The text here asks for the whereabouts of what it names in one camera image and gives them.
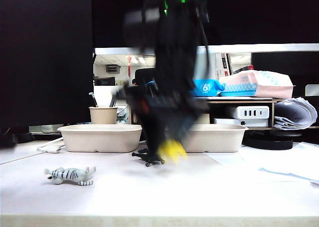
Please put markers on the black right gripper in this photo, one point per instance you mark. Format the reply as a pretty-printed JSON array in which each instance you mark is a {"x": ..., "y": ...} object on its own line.
[{"x": 169, "y": 102}]

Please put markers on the yellow black-eared mouse doll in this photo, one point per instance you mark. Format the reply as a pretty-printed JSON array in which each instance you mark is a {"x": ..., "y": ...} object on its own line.
[{"x": 172, "y": 149}]

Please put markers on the white striped tiger toy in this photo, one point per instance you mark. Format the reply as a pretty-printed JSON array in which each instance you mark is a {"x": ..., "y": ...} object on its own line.
[{"x": 67, "y": 175}]

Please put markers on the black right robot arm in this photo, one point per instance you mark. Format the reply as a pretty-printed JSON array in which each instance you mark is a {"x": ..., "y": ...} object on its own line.
[{"x": 174, "y": 37}]

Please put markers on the beige box inside shelf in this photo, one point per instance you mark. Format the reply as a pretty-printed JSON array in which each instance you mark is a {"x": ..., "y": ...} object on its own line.
[{"x": 205, "y": 119}]

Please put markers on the beige paper box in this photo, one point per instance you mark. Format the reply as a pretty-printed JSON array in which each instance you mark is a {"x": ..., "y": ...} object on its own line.
[
  {"x": 219, "y": 139},
  {"x": 99, "y": 139}
]

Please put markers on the white flat box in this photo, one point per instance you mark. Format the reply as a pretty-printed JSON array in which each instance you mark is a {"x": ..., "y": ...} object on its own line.
[{"x": 236, "y": 122}]

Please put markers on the small black dinosaur toy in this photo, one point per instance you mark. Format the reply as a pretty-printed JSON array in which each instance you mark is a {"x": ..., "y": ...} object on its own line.
[{"x": 143, "y": 157}]

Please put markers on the black office chair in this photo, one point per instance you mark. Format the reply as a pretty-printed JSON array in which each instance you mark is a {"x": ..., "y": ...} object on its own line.
[{"x": 144, "y": 74}]

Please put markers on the blue wet wipes pack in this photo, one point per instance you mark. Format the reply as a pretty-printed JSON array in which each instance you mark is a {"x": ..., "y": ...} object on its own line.
[{"x": 211, "y": 87}]

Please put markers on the beige paper cup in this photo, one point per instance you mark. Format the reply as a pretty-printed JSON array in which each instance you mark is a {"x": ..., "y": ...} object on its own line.
[{"x": 102, "y": 116}]

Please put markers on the flat white paper sheet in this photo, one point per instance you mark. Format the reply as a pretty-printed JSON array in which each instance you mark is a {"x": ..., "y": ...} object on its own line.
[{"x": 234, "y": 162}]

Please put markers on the thin grey laptop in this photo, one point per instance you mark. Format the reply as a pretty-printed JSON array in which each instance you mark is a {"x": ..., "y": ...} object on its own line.
[{"x": 236, "y": 98}]

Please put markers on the red hanging ornament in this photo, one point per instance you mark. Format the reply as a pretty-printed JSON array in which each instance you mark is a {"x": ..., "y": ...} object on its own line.
[{"x": 129, "y": 62}]

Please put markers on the background computer monitor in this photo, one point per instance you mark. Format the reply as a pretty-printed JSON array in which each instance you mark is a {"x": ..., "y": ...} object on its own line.
[{"x": 104, "y": 81}]

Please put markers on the white printed carton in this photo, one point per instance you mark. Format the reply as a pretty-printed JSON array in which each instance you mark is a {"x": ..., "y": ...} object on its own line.
[{"x": 223, "y": 65}]

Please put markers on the white power strip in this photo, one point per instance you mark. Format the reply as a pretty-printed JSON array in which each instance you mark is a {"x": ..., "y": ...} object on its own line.
[{"x": 251, "y": 112}]

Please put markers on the dark wooden desk shelf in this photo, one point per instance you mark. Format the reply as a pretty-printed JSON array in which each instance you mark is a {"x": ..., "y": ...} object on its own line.
[{"x": 249, "y": 101}]

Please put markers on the black round stand base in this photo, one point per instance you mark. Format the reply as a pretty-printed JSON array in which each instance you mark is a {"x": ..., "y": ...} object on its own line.
[{"x": 269, "y": 143}]

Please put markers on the pink tissue pack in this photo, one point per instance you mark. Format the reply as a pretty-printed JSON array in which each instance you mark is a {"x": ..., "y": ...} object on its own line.
[{"x": 264, "y": 86}]

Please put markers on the rolled stack of papers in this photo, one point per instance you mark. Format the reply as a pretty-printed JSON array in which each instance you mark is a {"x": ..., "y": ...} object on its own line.
[{"x": 294, "y": 112}]

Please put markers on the white paper stack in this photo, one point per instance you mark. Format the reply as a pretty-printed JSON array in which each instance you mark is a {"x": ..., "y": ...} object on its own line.
[{"x": 296, "y": 162}]

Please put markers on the black background panel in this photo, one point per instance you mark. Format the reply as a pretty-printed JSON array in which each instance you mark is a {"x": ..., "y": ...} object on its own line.
[{"x": 286, "y": 65}]

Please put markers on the black monitor with silver bezel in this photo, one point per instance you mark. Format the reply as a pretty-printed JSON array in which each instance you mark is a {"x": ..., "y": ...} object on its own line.
[{"x": 249, "y": 17}]

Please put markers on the large black monitor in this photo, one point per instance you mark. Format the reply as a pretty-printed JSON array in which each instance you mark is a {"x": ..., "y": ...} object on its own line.
[{"x": 45, "y": 62}]

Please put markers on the white rounded panel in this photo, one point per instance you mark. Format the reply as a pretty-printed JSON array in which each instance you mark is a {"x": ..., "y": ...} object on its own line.
[{"x": 312, "y": 90}]

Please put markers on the black monitor stand foot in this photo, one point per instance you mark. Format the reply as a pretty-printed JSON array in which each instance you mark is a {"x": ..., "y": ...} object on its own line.
[{"x": 17, "y": 138}]

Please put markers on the grey wall box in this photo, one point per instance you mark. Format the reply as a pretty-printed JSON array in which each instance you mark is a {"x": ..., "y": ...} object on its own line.
[{"x": 112, "y": 68}]

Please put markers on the silver monitor base plate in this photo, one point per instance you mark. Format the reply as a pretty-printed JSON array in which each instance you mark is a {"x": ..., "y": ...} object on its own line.
[{"x": 45, "y": 129}]

